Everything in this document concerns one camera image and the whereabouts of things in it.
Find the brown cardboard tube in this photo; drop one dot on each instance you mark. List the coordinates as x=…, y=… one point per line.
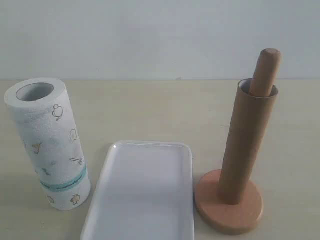
x=247, y=128

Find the printed white paper towel roll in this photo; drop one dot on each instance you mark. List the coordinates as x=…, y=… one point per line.
x=42, y=112

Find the wooden paper towel holder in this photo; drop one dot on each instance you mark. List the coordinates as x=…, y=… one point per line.
x=242, y=217

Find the white rectangular tray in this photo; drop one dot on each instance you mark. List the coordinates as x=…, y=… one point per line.
x=144, y=192

